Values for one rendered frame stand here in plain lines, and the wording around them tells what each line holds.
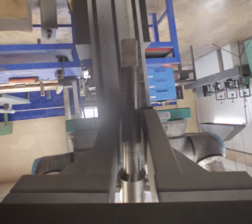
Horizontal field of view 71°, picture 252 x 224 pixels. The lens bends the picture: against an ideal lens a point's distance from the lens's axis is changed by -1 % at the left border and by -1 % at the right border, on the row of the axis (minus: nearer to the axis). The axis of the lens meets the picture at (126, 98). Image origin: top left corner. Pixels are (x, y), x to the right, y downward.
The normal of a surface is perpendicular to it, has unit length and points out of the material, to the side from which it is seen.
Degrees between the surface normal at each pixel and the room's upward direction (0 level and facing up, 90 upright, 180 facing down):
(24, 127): 90
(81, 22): 90
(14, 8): 90
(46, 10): 90
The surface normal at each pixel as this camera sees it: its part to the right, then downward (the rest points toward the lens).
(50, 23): 0.42, -0.11
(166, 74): 0.21, -0.09
